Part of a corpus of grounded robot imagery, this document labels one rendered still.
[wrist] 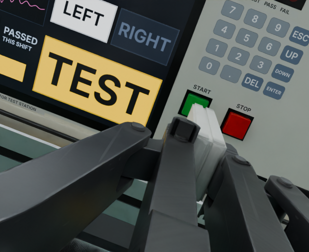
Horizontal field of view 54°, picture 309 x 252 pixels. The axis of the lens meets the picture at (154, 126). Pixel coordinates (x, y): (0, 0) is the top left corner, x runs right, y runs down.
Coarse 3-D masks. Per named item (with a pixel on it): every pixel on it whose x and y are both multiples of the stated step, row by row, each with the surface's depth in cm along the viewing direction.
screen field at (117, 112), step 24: (48, 48) 26; (72, 48) 25; (48, 72) 26; (72, 72) 26; (96, 72) 26; (120, 72) 26; (48, 96) 27; (72, 96) 27; (96, 96) 26; (120, 96) 26; (144, 96) 26; (120, 120) 27; (144, 120) 26
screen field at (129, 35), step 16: (64, 0) 24; (80, 0) 24; (96, 0) 24; (64, 16) 25; (80, 16) 25; (96, 16) 24; (112, 16) 24; (128, 16) 24; (144, 16) 24; (80, 32) 25; (96, 32) 25; (112, 32) 25; (128, 32) 25; (144, 32) 24; (160, 32) 24; (176, 32) 24; (128, 48) 25; (144, 48) 25; (160, 48) 25
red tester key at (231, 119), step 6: (234, 114) 25; (228, 120) 25; (234, 120) 25; (240, 120) 25; (246, 120) 25; (228, 126) 25; (234, 126) 25; (240, 126) 25; (246, 126) 25; (228, 132) 25; (234, 132) 25; (240, 132) 25; (240, 138) 25
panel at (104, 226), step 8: (104, 216) 44; (96, 224) 44; (104, 224) 44; (112, 224) 44; (120, 224) 44; (128, 224) 44; (88, 232) 45; (96, 232) 45; (104, 232) 45; (112, 232) 44; (120, 232) 44; (128, 232) 44; (112, 240) 45; (120, 240) 45; (128, 240) 44
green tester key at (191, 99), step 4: (188, 96) 25; (192, 96) 25; (196, 96) 25; (188, 100) 25; (192, 100) 25; (196, 100) 25; (200, 100) 25; (204, 100) 25; (184, 104) 25; (188, 104) 25; (200, 104) 25; (204, 104) 25; (184, 108) 25; (188, 108) 25; (184, 112) 25; (188, 112) 25
